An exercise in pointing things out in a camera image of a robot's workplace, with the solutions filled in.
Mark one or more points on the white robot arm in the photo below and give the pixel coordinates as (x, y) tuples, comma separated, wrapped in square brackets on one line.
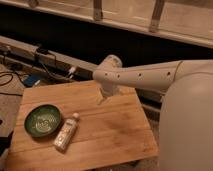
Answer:
[(186, 116)]

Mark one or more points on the metal window frame post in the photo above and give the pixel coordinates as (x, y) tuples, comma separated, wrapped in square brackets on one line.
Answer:
[(97, 10), (156, 15)]

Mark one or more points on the black power adapter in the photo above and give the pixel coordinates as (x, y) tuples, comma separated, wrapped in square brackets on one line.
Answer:
[(42, 50)]

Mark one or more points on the small clear bottle white cap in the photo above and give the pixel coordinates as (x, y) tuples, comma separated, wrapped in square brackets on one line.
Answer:
[(66, 132)]

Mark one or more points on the wooden board table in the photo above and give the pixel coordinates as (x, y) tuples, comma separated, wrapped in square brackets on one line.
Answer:
[(117, 131)]

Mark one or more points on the white plug connector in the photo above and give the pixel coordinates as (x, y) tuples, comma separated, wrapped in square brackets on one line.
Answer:
[(72, 71)]

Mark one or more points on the green ceramic bowl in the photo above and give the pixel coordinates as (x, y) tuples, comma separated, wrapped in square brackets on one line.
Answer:
[(42, 120)]

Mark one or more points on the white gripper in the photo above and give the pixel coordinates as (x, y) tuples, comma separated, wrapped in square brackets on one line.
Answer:
[(107, 90)]

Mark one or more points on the metal window frame post right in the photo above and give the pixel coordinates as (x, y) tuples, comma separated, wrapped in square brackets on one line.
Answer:
[(156, 15)]

